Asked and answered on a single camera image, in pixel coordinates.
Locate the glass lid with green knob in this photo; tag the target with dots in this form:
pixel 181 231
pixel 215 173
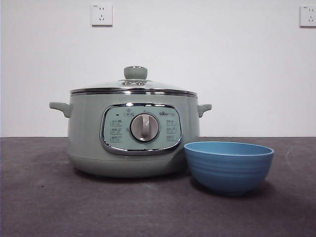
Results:
pixel 135 72

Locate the pale green electric steamer pot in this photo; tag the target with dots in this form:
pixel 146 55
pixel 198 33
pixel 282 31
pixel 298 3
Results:
pixel 84 138

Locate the blue ribbed bowl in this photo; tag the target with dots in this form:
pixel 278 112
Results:
pixel 228 170

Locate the white wall socket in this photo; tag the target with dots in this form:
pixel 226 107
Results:
pixel 308 16
pixel 102 14

